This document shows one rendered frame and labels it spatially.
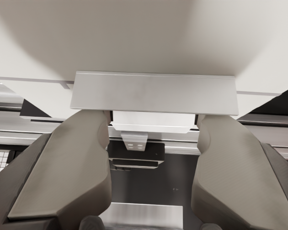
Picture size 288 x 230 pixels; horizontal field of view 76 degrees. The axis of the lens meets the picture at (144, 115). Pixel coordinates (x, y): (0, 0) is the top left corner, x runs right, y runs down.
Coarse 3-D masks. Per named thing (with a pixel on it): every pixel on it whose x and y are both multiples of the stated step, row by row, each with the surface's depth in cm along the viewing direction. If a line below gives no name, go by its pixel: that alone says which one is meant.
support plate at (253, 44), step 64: (0, 0) 6; (64, 0) 6; (128, 0) 6; (192, 0) 6; (256, 0) 6; (0, 64) 10; (64, 64) 10; (128, 64) 9; (192, 64) 9; (256, 64) 9
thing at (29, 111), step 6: (24, 102) 20; (24, 108) 20; (30, 108) 20; (36, 108) 20; (24, 114) 20; (30, 114) 20; (36, 114) 20; (42, 114) 20; (36, 120) 22; (42, 120) 22; (48, 120) 22; (54, 120) 22; (60, 120) 20; (108, 126) 22; (192, 132) 22; (198, 132) 22
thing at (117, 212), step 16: (112, 208) 18; (128, 208) 18; (144, 208) 18; (160, 208) 18; (176, 208) 18; (112, 224) 18; (128, 224) 18; (144, 224) 18; (160, 224) 18; (176, 224) 18
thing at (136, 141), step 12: (132, 132) 24; (144, 132) 24; (108, 144) 38; (120, 144) 38; (132, 144) 30; (144, 144) 30; (156, 144) 38; (108, 156) 37; (120, 156) 38; (132, 156) 38; (144, 156) 38; (156, 156) 38
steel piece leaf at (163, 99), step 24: (96, 72) 10; (120, 72) 10; (72, 96) 10; (96, 96) 10; (120, 96) 10; (144, 96) 10; (168, 96) 9; (192, 96) 9; (216, 96) 9; (120, 120) 18; (144, 120) 18; (168, 120) 17; (192, 120) 17
